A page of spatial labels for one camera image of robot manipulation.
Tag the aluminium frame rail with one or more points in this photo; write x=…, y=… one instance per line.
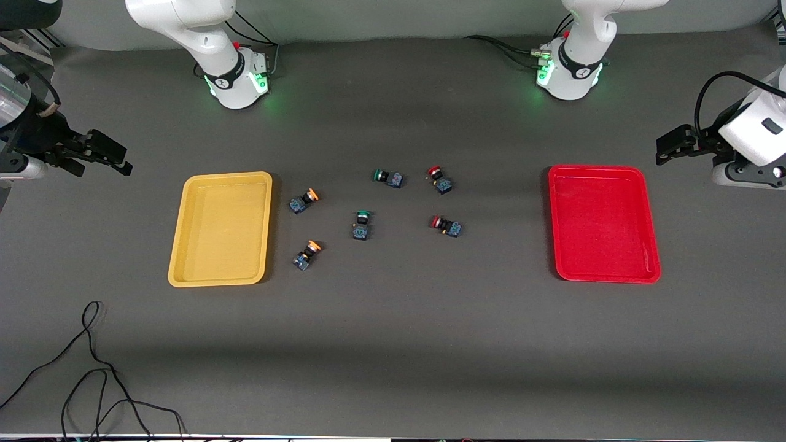
x=49, y=40

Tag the yellow plastic tray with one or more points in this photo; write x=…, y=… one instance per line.
x=221, y=233

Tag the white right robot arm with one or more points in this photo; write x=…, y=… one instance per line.
x=215, y=37

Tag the red push button switch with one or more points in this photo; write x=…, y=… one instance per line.
x=451, y=229
x=442, y=184

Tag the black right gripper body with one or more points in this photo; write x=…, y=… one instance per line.
x=38, y=136

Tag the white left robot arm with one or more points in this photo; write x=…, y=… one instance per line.
x=577, y=61

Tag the yellow push button switch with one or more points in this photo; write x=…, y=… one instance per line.
x=301, y=204
x=304, y=258

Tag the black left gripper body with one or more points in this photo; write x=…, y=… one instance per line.
x=708, y=140

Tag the green push button switch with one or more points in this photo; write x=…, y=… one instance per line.
x=361, y=230
x=393, y=179

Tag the red plastic tray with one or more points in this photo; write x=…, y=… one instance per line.
x=602, y=221

